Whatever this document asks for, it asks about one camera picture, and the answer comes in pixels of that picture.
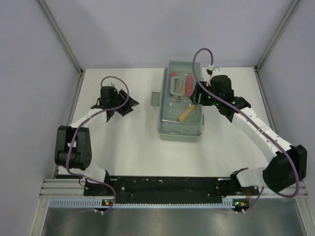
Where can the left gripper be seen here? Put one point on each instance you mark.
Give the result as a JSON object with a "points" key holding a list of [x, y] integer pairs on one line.
{"points": [[127, 108]]}

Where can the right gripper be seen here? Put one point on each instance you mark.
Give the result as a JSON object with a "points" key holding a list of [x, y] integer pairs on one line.
{"points": [[195, 97]]}

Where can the orange utility knife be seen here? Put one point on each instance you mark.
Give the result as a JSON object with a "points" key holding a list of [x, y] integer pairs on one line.
{"points": [[181, 90]]}

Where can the yellow utility knife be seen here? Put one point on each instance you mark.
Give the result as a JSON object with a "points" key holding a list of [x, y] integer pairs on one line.
{"points": [[186, 113]]}

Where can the green plastic toolbox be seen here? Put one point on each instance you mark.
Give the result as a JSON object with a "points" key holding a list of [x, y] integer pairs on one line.
{"points": [[168, 126]]}

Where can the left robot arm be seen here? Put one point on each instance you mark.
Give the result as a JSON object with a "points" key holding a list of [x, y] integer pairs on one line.
{"points": [[73, 149]]}

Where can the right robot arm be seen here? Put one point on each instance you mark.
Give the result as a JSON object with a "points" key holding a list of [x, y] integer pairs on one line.
{"points": [[287, 163]]}

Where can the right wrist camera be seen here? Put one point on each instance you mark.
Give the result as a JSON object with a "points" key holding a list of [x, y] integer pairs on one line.
{"points": [[213, 71]]}

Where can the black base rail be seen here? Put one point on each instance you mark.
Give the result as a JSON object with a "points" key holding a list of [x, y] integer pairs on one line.
{"points": [[176, 190]]}

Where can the grey cable duct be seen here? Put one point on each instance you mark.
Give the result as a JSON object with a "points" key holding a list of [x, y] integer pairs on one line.
{"points": [[102, 204]]}

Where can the left aluminium frame post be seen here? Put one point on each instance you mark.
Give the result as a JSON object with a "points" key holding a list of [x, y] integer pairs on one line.
{"points": [[59, 35]]}

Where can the aluminium frame post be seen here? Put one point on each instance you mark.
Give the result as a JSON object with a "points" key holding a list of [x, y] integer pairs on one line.
{"points": [[59, 35], [278, 33]]}

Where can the right aluminium frame post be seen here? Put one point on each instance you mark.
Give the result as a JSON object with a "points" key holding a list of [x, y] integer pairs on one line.
{"points": [[278, 33]]}

